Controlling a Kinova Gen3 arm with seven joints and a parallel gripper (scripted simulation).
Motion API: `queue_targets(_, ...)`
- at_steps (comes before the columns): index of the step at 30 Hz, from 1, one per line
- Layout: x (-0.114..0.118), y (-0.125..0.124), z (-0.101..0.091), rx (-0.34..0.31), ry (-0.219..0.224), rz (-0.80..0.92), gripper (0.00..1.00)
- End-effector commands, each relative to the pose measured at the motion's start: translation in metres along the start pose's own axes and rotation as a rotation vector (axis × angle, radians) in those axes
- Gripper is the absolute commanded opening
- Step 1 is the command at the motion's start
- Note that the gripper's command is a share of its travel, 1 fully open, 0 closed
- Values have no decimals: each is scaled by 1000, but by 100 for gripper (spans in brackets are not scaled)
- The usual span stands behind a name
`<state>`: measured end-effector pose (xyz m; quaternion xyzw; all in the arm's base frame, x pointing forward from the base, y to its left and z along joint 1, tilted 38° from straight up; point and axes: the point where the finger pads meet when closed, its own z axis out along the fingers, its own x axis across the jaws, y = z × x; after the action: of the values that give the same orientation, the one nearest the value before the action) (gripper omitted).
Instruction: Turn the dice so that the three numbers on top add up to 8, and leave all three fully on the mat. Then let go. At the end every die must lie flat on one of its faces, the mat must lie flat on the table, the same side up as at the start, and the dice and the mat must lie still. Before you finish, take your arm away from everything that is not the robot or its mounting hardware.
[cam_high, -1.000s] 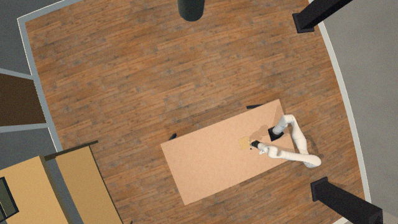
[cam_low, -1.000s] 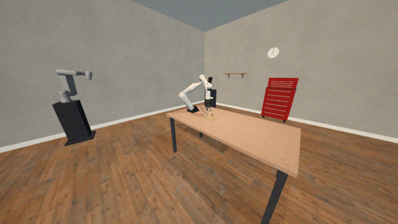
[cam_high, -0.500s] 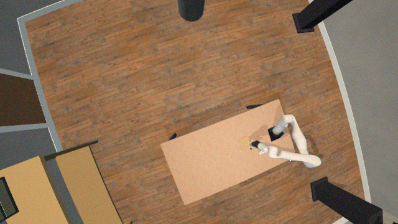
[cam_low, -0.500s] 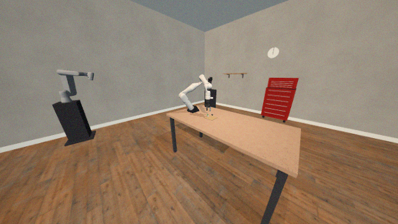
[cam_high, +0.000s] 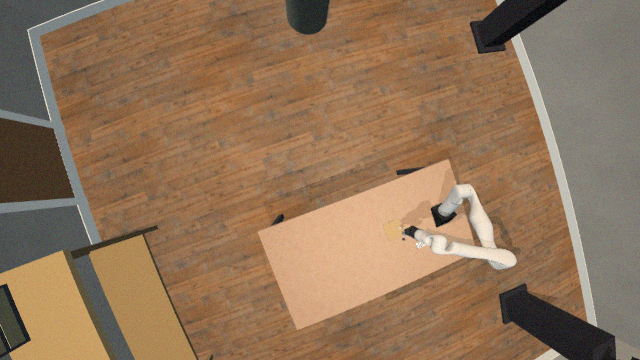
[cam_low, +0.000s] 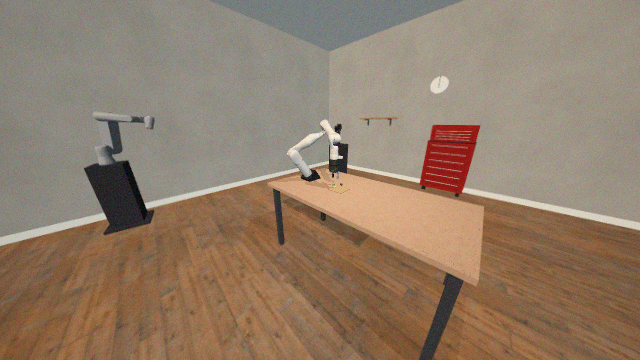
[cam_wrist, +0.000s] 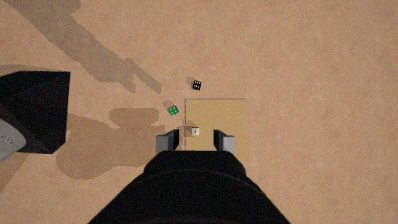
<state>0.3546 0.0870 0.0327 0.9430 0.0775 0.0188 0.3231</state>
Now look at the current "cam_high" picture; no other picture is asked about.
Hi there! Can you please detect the tan square mat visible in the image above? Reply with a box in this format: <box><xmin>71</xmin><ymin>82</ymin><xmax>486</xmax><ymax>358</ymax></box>
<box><xmin>383</xmin><ymin>218</ymin><xmax>404</xmax><ymax>242</ymax></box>

